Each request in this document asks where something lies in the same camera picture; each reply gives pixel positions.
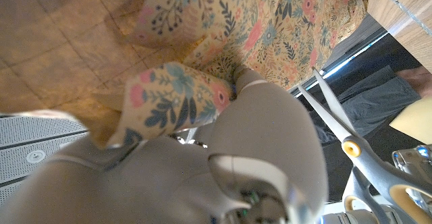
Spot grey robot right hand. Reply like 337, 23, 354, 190
0, 65, 329, 224

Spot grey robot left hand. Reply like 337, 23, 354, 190
319, 144, 432, 224

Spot grey scissors with tan grips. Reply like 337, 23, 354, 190
297, 67, 432, 224

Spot floral patterned cloth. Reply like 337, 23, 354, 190
72, 0, 372, 150

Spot person leg in grey shorts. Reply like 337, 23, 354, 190
308, 64, 432, 144

